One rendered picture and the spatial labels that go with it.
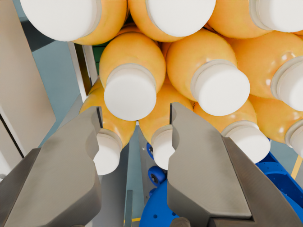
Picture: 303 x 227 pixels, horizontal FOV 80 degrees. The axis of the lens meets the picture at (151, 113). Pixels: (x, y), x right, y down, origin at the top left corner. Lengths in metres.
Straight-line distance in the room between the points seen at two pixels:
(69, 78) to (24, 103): 1.17
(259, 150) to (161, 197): 0.21
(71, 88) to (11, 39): 1.20
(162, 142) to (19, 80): 0.15
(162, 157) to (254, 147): 0.08
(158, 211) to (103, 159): 0.19
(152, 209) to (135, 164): 1.46
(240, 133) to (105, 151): 0.12
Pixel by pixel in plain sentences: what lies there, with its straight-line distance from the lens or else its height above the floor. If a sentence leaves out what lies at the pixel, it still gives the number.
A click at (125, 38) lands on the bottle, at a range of 0.18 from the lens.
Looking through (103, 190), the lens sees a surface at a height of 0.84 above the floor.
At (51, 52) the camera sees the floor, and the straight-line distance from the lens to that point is 1.37.
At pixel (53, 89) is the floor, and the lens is 1.47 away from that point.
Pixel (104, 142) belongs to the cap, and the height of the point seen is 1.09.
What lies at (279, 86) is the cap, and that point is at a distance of 0.19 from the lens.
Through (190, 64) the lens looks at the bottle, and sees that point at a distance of 0.17.
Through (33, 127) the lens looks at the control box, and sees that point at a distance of 0.23.
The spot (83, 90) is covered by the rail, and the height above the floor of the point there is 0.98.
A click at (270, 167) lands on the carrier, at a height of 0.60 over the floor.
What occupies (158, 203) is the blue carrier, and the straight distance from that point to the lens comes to 0.35.
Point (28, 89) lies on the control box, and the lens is 0.23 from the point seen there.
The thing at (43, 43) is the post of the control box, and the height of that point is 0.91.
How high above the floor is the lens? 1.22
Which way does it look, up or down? 58 degrees down
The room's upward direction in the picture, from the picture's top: 174 degrees clockwise
